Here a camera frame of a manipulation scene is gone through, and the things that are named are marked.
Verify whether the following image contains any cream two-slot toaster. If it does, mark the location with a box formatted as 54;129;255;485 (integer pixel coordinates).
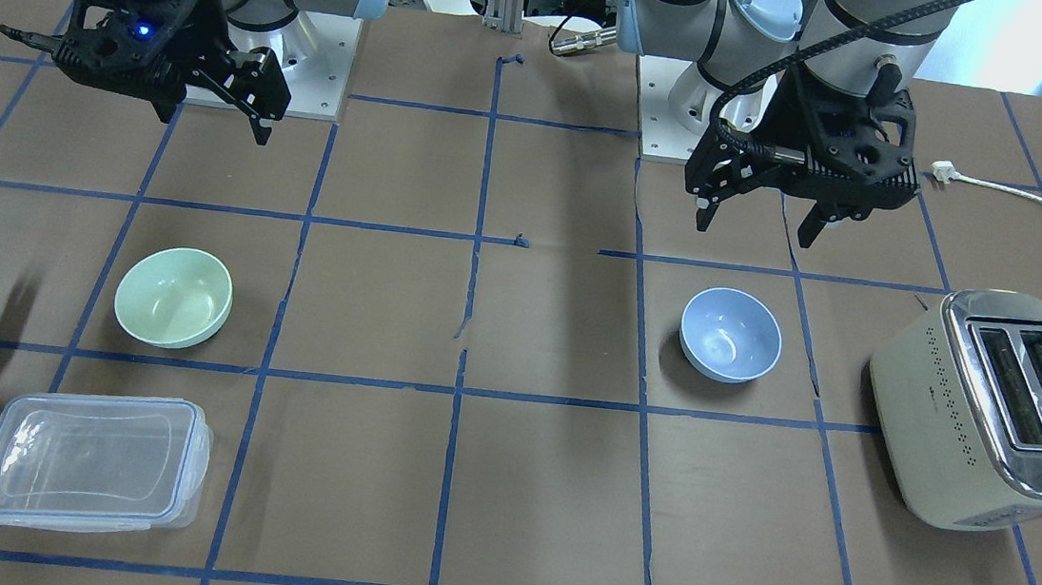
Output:
869;289;1042;532

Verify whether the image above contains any blue bowl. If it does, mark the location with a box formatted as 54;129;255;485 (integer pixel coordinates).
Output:
678;286;783;384

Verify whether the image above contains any green bowl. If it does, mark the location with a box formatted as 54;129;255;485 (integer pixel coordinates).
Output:
113;247;234;350

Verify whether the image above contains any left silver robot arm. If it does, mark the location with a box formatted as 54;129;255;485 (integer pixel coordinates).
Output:
616;0;974;247

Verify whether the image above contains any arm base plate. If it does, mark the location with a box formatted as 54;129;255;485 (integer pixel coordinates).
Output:
637;55;721;165
228;11;366;123

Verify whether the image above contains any clear plastic lidded container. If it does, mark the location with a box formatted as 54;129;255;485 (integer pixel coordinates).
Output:
0;392;213;534

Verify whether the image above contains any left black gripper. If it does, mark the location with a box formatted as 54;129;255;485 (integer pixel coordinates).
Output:
684;62;920;249

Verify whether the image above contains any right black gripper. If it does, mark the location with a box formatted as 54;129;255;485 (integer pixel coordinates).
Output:
0;0;291;146

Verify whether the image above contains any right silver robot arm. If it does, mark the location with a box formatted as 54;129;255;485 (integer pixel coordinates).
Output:
0;0;390;146

